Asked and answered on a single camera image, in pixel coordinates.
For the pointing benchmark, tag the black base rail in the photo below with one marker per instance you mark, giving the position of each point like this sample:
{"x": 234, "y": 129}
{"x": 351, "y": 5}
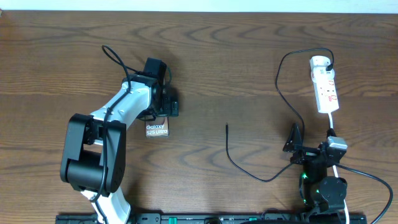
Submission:
{"x": 270, "y": 217}

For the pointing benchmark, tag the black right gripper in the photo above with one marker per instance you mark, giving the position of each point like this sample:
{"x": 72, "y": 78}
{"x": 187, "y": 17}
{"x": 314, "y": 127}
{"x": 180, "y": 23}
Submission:
{"x": 305, "y": 154}

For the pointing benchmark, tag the white power strip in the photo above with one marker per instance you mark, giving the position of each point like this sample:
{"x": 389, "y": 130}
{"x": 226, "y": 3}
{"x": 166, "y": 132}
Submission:
{"x": 324, "y": 84}

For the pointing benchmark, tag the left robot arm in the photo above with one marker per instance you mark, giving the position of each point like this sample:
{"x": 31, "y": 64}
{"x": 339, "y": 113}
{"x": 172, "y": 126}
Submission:
{"x": 94, "y": 153}

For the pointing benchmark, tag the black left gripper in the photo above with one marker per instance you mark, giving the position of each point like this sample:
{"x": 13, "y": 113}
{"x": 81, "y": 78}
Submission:
{"x": 171, "y": 107}

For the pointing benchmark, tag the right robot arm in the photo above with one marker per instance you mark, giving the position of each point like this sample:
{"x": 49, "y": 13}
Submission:
{"x": 321, "y": 193}

